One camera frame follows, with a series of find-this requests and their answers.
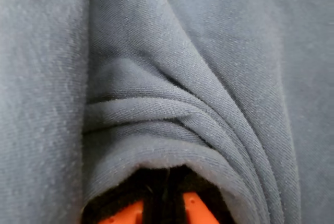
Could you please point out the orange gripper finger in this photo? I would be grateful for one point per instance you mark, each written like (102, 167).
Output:
(195, 208)
(122, 213)

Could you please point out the blue T-shirt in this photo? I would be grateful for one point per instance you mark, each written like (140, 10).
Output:
(182, 64)

